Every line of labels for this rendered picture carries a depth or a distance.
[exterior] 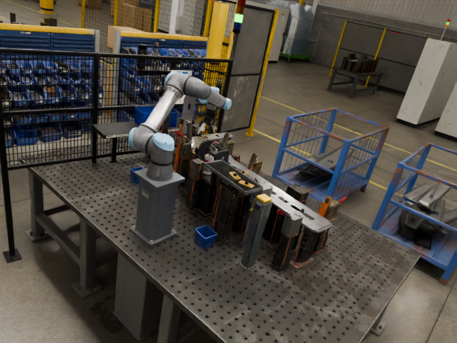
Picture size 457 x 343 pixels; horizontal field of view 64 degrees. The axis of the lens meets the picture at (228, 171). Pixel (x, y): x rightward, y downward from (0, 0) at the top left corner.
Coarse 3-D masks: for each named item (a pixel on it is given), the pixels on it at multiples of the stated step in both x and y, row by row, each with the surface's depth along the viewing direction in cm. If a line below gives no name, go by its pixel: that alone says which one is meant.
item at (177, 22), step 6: (174, 0) 650; (180, 0) 646; (174, 6) 654; (180, 6) 654; (174, 12) 657; (180, 12) 660; (174, 18) 660; (180, 18) 653; (174, 24) 664; (180, 24) 659; (174, 30) 667; (180, 30) 664
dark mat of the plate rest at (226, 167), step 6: (216, 162) 221; (222, 162) 223; (216, 168) 214; (222, 168) 215; (228, 168) 217; (222, 174) 208; (228, 174) 209; (240, 174) 212; (234, 180) 204; (246, 180) 206; (240, 186) 198; (246, 186) 200; (258, 186) 202
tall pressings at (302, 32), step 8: (296, 8) 1487; (304, 8) 1560; (304, 16) 1532; (312, 16) 1588; (296, 24) 1528; (304, 24) 1553; (312, 24) 1592; (288, 32) 1522; (296, 32) 1533; (304, 32) 1573; (288, 40) 1527; (296, 40) 1554; (288, 48) 1565; (296, 48) 1575; (304, 48) 1632
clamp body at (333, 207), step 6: (336, 204) 222; (318, 210) 225; (330, 210) 220; (336, 210) 225; (324, 216) 222; (330, 216) 223; (324, 234) 231; (318, 240) 229; (324, 240) 234; (318, 246) 232; (324, 246) 239; (318, 252) 236
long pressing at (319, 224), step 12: (192, 144) 282; (240, 168) 258; (264, 180) 247; (276, 192) 235; (276, 204) 221; (288, 204) 224; (300, 204) 226; (312, 216) 216; (312, 228) 203; (324, 228) 207
